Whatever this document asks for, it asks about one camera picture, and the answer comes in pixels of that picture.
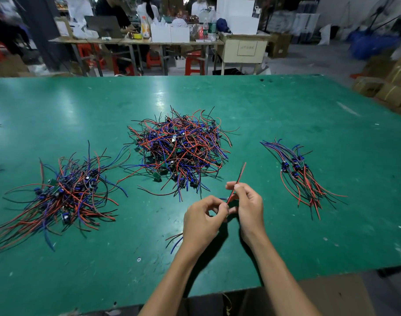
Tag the person's right hand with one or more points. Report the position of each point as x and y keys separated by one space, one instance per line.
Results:
x=250 y=212

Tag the person's left hand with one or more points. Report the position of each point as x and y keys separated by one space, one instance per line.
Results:
x=202 y=228

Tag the person's left forearm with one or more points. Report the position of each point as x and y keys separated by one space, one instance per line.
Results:
x=171 y=286

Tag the person's right forearm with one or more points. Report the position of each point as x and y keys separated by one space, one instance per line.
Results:
x=279 y=279

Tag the cream cabinet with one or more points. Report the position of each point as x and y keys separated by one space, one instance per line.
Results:
x=242 y=50

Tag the brown cardboard box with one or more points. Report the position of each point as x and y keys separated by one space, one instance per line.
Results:
x=278 y=46

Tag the dark blue bag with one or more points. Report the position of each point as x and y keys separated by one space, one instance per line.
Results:
x=223 y=25

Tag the row of white containers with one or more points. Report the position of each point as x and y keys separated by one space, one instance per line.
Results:
x=169 y=34

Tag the stack of white boxes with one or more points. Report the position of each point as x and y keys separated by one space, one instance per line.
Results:
x=237 y=15

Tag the long wooden work table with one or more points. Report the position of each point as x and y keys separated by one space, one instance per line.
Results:
x=134 y=41

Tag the heap of blue bags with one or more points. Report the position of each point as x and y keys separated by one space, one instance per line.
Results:
x=372 y=46

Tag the grey laptop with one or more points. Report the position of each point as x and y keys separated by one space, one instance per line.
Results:
x=103 y=25

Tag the row of cardboard boxes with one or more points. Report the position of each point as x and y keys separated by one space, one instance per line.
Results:
x=6 y=65

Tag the dark pillar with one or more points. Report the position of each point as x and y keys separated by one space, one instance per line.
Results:
x=42 y=29

